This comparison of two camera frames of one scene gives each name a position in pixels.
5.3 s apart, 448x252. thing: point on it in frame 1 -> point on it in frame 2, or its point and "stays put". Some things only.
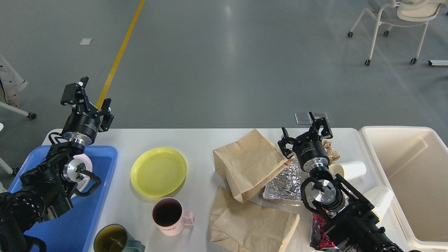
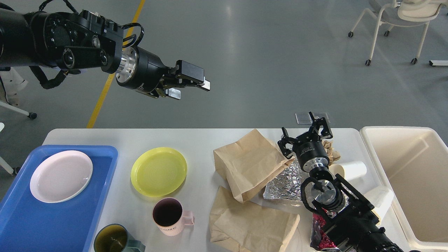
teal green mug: [114, 238] stays put
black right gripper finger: [326, 131] stays put
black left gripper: [82, 125] -> [137, 69]
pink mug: [168, 213] stays put
